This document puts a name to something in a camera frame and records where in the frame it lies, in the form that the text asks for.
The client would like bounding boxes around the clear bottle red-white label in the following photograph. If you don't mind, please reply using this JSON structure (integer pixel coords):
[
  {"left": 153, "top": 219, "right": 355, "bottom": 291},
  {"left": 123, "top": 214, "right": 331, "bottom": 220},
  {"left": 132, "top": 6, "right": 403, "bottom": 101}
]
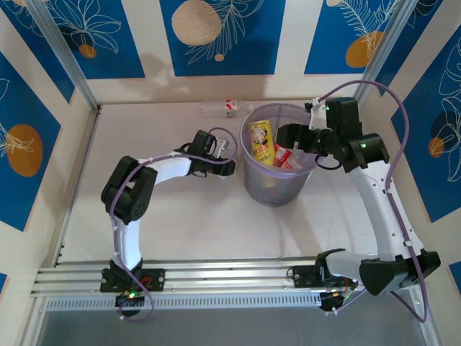
[{"left": 200, "top": 99, "right": 255, "bottom": 120}]

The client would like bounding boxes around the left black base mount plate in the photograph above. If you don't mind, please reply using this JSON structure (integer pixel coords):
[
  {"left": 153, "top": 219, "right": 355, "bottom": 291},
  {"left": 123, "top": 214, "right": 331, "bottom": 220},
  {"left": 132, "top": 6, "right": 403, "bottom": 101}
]
[{"left": 99, "top": 267, "right": 167, "bottom": 293}]

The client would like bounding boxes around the left aluminium frame post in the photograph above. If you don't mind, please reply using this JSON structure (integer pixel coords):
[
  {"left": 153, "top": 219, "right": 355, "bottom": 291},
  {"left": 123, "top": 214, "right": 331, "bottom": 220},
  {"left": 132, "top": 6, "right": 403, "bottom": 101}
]
[{"left": 27, "top": 0, "right": 102, "bottom": 112}]

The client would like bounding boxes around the grey slotted cable duct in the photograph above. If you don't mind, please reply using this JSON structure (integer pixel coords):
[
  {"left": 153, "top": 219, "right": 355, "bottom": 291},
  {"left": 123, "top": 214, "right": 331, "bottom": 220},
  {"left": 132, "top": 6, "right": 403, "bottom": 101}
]
[{"left": 45, "top": 290, "right": 322, "bottom": 313}]

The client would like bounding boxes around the red snack packet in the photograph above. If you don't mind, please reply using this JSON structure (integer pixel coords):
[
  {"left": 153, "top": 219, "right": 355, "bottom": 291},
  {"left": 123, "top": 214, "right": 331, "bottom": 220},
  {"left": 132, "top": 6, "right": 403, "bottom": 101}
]
[{"left": 273, "top": 143, "right": 293, "bottom": 169}]

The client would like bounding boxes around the aluminium front frame rail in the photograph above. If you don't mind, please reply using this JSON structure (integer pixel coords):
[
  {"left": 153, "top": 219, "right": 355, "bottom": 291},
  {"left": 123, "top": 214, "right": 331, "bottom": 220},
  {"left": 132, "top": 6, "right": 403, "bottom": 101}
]
[{"left": 30, "top": 256, "right": 428, "bottom": 300}]

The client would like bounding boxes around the aluminium frame post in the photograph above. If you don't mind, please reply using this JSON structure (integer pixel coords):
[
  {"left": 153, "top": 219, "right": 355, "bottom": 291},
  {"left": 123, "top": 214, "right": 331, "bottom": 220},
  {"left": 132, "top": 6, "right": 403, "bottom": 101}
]
[
  {"left": 354, "top": 0, "right": 422, "bottom": 107},
  {"left": 27, "top": 0, "right": 102, "bottom": 112}
]

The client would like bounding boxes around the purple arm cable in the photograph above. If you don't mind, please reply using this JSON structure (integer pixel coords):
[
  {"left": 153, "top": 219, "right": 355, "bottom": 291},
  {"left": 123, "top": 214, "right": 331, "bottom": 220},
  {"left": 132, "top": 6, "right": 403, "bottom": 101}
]
[
  {"left": 107, "top": 126, "right": 241, "bottom": 321},
  {"left": 316, "top": 80, "right": 431, "bottom": 324}
]

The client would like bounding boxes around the right aluminium frame post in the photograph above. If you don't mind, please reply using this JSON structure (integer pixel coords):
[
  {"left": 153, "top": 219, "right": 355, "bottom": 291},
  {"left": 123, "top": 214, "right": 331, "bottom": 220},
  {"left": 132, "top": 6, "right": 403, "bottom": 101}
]
[{"left": 354, "top": 0, "right": 422, "bottom": 107}]

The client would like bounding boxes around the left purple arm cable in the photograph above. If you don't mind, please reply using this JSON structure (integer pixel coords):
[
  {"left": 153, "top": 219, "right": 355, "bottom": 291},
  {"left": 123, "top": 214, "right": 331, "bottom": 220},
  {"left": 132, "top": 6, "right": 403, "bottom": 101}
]
[{"left": 107, "top": 126, "right": 241, "bottom": 321}]

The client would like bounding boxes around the yellow snack packet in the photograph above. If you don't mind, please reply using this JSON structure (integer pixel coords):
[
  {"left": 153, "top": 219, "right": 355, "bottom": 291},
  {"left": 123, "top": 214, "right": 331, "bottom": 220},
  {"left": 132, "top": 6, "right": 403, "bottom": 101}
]
[{"left": 248, "top": 120, "right": 277, "bottom": 167}]

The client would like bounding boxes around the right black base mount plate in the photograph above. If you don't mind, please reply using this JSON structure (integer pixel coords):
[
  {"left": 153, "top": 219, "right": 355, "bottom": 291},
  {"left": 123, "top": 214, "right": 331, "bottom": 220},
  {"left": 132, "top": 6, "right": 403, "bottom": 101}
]
[{"left": 287, "top": 264, "right": 327, "bottom": 290}]

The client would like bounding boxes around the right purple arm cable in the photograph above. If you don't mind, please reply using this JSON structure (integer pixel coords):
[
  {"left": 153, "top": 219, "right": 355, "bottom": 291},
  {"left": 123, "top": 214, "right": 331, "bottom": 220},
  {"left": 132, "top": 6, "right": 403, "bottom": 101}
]
[{"left": 316, "top": 80, "right": 431, "bottom": 324}]

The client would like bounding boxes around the translucent purple plastic bin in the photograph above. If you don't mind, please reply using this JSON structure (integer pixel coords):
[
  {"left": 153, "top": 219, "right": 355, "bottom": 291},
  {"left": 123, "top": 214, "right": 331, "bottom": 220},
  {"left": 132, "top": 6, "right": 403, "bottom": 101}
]
[{"left": 239, "top": 103, "right": 320, "bottom": 207}]

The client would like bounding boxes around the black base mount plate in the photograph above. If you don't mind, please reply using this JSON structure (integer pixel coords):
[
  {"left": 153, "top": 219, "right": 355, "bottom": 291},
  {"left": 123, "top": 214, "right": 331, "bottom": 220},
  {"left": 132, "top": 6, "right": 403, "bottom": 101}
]
[
  {"left": 99, "top": 267, "right": 167, "bottom": 293},
  {"left": 287, "top": 264, "right": 327, "bottom": 290}
]

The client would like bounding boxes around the left aluminium side rail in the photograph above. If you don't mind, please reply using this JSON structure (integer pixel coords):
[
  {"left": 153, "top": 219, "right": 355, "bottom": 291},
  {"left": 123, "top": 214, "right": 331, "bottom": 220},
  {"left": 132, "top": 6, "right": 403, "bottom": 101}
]
[{"left": 53, "top": 106, "right": 102, "bottom": 270}]

